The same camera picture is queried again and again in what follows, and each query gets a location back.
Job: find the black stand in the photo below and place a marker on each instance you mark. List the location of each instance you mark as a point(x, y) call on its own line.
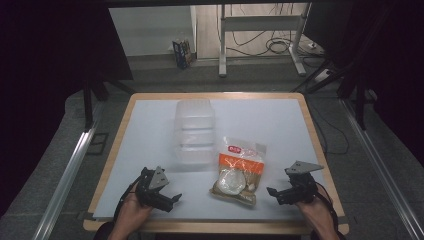
point(353, 83)
point(89, 96)

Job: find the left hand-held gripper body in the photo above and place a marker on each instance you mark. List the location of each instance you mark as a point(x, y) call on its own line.
point(150, 195)

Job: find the black floor socket plate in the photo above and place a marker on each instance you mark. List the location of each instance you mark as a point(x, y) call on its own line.
point(98, 143)

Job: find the aluminium rail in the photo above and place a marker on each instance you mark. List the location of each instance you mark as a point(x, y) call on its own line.
point(66, 180)
point(380, 173)

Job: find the person's right hand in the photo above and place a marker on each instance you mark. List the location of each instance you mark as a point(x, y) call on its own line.
point(320, 213)

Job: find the white table sheet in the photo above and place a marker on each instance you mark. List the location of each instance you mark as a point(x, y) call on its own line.
point(266, 126)

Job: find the blue carton box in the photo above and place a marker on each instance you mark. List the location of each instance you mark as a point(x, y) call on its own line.
point(182, 53)

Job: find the white metal desk frame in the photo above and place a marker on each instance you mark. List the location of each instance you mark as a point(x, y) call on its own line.
point(260, 22)

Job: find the clear plastic container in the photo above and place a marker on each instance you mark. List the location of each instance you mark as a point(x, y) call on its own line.
point(195, 133)

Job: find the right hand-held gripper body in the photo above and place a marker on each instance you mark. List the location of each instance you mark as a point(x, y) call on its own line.
point(303, 190)

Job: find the wooden table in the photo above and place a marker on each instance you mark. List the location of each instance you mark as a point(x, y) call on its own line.
point(310, 113)

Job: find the person's left hand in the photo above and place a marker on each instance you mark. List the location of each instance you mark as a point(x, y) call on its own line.
point(130, 215)

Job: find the clear orange snack bag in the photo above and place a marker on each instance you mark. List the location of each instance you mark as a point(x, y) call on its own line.
point(240, 166)

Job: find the white power strip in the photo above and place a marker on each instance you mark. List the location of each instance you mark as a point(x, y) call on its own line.
point(312, 45)

